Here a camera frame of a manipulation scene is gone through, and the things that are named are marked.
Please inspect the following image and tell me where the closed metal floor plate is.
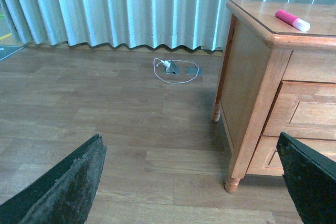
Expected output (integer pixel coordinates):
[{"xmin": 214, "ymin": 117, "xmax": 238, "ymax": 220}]
[{"xmin": 185, "ymin": 67, "xmax": 204, "ymax": 76}]

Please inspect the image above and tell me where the black right foreground panel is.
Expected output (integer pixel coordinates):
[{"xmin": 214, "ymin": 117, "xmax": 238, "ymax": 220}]
[{"xmin": 276, "ymin": 132, "xmax": 335, "ymax": 223}]

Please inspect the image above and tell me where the pink marker with clear cap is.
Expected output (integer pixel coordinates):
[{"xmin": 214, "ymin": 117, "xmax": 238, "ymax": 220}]
[{"xmin": 275, "ymin": 9, "xmax": 310, "ymax": 32}]

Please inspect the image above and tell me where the black foreground panel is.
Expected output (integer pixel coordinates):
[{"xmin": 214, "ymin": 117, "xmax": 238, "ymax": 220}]
[
  {"xmin": 1, "ymin": 134, "xmax": 107, "ymax": 223},
  {"xmin": 276, "ymin": 132, "xmax": 335, "ymax": 223}
]

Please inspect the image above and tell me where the open metal floor socket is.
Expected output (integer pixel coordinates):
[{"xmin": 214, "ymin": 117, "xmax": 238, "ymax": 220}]
[{"xmin": 162, "ymin": 60, "xmax": 180, "ymax": 74}]

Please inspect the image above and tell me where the black left foreground panel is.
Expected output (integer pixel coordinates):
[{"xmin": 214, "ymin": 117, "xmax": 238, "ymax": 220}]
[{"xmin": 1, "ymin": 134, "xmax": 107, "ymax": 223}]

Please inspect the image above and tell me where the wooden drawer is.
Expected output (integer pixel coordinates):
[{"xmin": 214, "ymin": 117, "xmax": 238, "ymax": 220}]
[
  {"xmin": 263, "ymin": 81, "xmax": 335, "ymax": 140},
  {"xmin": 247, "ymin": 136, "xmax": 335, "ymax": 176}
]

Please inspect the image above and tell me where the pale green pleated curtain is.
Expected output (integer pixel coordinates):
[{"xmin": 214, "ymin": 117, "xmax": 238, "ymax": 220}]
[{"xmin": 1, "ymin": 0, "xmax": 335, "ymax": 50}]

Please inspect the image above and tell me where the wooden nightstand cabinet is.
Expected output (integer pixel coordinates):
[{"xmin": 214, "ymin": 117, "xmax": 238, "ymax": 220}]
[{"xmin": 212, "ymin": 0, "xmax": 335, "ymax": 193}]

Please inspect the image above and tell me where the white charger cable on floor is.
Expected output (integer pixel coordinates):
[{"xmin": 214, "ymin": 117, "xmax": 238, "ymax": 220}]
[{"xmin": 153, "ymin": 57, "xmax": 200, "ymax": 84}]

